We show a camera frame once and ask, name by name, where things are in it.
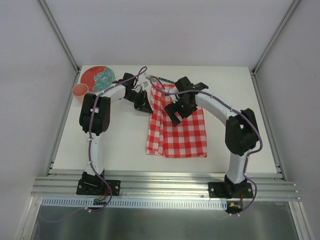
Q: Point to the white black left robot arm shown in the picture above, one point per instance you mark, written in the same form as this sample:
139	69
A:
95	116

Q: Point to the aluminium front rail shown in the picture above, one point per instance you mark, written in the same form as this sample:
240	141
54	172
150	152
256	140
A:
165	185

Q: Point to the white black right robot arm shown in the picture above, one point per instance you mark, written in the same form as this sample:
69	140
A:
241	129

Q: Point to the aluminium frame post right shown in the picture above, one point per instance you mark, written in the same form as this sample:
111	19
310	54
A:
275	36

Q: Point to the aluminium frame post left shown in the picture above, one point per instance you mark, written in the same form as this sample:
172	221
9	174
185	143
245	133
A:
58	34

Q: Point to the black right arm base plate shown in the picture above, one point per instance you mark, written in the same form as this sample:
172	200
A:
225	191

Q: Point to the red white checkered cloth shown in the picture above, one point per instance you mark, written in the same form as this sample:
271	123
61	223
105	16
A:
186	140

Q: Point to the aluminium frame post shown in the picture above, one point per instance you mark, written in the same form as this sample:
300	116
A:
275	36
58	34

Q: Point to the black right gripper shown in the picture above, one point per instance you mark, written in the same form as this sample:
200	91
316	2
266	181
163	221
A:
178	110

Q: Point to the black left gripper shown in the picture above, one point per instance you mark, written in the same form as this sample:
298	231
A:
139	99

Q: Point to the salmon pink plastic cup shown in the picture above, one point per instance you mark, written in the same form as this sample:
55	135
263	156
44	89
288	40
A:
79	91

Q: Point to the red teal ceramic plate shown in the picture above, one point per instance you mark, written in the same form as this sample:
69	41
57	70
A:
97	78

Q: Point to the white slotted cable duct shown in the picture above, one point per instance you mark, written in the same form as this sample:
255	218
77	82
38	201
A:
135	203

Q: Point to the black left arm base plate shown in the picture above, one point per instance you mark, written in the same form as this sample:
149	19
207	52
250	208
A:
89	189

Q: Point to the fork with green handle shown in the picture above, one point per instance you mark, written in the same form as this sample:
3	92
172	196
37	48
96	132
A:
149	76

